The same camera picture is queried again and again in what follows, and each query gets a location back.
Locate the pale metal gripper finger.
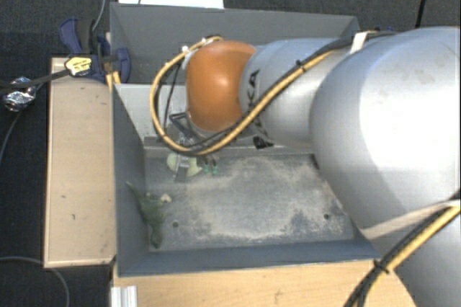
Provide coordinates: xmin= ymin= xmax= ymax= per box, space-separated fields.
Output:
xmin=174 ymin=157 xmax=191 ymax=184

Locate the pale green soft thing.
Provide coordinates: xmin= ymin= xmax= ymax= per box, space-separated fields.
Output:
xmin=166 ymin=152 xmax=204 ymax=177

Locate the green toy lizard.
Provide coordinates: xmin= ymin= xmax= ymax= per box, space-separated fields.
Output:
xmin=125 ymin=180 xmax=173 ymax=249

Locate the grey metal bin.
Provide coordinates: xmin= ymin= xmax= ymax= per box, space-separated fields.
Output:
xmin=109 ymin=1 xmax=383 ymax=277

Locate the pale wood flat board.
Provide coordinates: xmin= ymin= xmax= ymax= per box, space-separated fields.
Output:
xmin=42 ymin=56 xmax=118 ymax=269

